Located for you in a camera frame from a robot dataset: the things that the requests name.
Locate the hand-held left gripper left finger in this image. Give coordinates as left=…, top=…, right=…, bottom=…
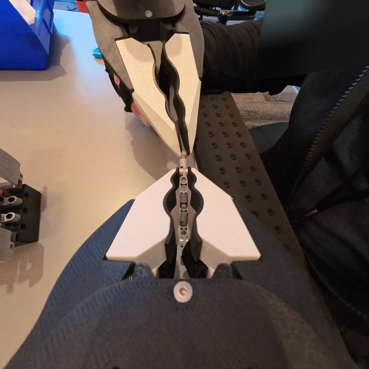
left=106, top=168, right=177, bottom=278

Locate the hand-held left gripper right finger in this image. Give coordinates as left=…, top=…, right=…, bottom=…
left=188, top=167, right=262, bottom=278

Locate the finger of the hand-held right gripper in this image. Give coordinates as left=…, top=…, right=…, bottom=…
left=162, top=32, right=202, bottom=154
left=115, top=37, right=185, bottom=157

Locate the light grey holed brick beam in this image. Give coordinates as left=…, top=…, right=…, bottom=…
left=173, top=169, right=192, bottom=278

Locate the person's right hand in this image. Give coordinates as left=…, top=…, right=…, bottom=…
left=113, top=74, right=152, bottom=128

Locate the black studded foam pad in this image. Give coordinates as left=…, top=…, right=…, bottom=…
left=194, top=92, right=307, bottom=261

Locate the black chair base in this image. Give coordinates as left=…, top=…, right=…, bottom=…
left=193, top=0, right=267, bottom=23

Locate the grey chair seat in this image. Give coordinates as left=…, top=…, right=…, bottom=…
left=247, top=121, right=290, bottom=154

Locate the white plastic bag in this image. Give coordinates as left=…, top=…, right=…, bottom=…
left=17, top=0, right=37, bottom=25

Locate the grey orange toy brick model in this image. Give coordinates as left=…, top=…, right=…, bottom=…
left=0, top=148, right=42, bottom=260

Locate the blue plastic bin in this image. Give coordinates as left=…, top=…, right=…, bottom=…
left=0, top=0, right=56, bottom=71

